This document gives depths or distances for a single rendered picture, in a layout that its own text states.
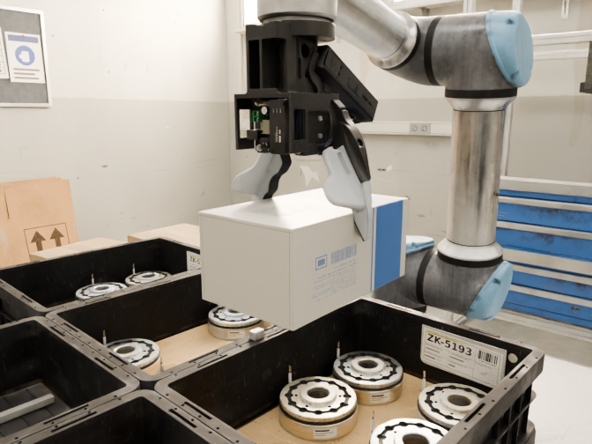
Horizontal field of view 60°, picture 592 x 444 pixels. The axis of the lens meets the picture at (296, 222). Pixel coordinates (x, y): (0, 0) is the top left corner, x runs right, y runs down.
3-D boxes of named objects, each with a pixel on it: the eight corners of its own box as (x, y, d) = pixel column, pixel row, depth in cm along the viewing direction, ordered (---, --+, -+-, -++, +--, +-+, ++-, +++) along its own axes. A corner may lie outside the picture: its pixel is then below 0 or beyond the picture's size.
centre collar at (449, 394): (453, 389, 69) (453, 385, 69) (486, 405, 65) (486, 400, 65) (431, 403, 66) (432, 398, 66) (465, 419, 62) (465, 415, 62)
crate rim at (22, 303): (162, 245, 126) (161, 235, 125) (241, 270, 106) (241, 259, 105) (-20, 284, 97) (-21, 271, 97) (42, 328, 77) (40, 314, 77)
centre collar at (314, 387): (317, 382, 71) (317, 378, 70) (344, 396, 67) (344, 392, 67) (292, 395, 67) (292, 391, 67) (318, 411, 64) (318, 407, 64)
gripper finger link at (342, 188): (336, 252, 45) (290, 162, 47) (372, 239, 49) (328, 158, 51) (361, 236, 43) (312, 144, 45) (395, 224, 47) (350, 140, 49)
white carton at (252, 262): (321, 256, 66) (321, 188, 64) (404, 275, 59) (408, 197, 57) (202, 299, 51) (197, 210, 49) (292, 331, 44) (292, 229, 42)
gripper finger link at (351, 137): (336, 198, 49) (297, 123, 51) (347, 196, 50) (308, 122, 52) (372, 173, 46) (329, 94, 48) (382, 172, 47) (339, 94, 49)
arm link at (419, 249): (387, 285, 115) (393, 226, 112) (444, 300, 106) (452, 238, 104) (358, 297, 105) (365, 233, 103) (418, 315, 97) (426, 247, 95)
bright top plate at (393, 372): (358, 348, 82) (358, 344, 82) (415, 369, 75) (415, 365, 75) (319, 371, 75) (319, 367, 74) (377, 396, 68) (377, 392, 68)
